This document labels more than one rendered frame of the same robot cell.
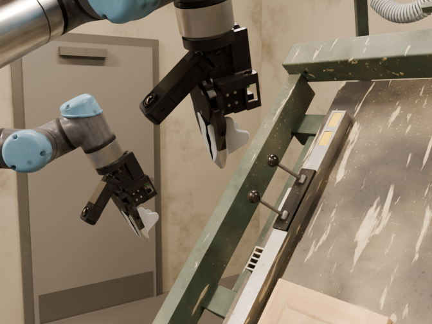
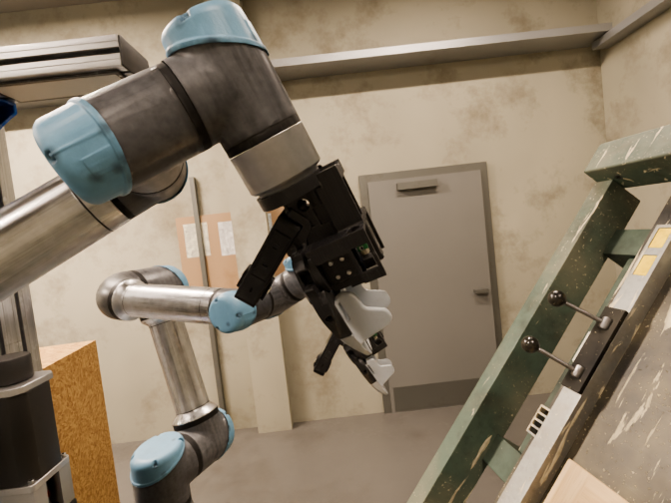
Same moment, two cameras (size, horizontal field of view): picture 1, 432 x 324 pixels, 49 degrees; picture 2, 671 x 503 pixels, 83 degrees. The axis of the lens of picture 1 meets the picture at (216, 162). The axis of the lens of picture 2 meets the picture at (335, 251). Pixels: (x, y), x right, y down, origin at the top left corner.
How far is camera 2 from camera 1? 44 cm
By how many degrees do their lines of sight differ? 33
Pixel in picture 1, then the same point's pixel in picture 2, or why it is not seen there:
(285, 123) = (591, 244)
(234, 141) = (367, 323)
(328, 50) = (648, 144)
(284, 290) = (574, 479)
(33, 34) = (68, 226)
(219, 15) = (269, 159)
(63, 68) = (401, 201)
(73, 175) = (415, 288)
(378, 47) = not seen: outside the picture
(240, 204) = not seen: hidden behind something
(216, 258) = (499, 406)
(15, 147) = (216, 309)
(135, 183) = not seen: hidden behind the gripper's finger
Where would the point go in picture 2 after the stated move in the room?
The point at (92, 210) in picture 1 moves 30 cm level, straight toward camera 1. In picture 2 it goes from (320, 361) to (243, 440)
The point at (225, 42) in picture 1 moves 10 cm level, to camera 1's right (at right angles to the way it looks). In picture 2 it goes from (296, 194) to (400, 174)
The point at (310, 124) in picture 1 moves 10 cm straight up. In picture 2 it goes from (629, 243) to (626, 204)
